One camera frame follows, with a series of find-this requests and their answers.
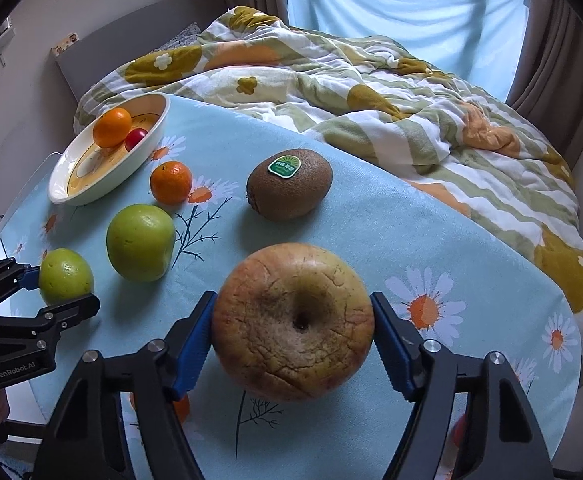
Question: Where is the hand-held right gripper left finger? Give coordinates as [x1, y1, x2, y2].
[34, 290, 219, 480]

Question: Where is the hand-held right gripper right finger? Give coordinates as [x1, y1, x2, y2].
[369, 291, 555, 480]

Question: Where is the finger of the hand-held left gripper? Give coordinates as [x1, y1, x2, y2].
[0, 258, 42, 312]
[0, 294, 101, 356]

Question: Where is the small green apple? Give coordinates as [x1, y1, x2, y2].
[38, 248, 95, 306]

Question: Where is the wrinkled yellow-red apple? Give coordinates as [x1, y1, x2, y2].
[212, 242, 375, 403]

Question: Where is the large green apple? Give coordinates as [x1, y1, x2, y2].
[106, 204, 177, 282]

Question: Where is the cream oval bowl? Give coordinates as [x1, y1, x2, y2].
[48, 93, 171, 207]

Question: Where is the red cherry tomato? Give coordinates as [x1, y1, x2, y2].
[124, 128, 149, 152]

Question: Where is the brown kiwi with green sticker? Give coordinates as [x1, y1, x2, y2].
[246, 148, 333, 222]

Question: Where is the daisy print blue tablecloth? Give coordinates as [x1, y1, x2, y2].
[0, 95, 583, 480]

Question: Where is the grey bed headboard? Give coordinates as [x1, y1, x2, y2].
[54, 0, 232, 106]

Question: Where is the floral striped quilt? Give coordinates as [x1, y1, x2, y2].
[74, 6, 583, 388]

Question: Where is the grey patterned pillow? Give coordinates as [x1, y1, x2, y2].
[154, 21, 202, 53]

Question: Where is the light blue window sheet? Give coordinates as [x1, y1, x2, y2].
[284, 0, 532, 106]

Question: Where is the white wall shelf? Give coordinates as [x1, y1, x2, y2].
[0, 17, 14, 68]

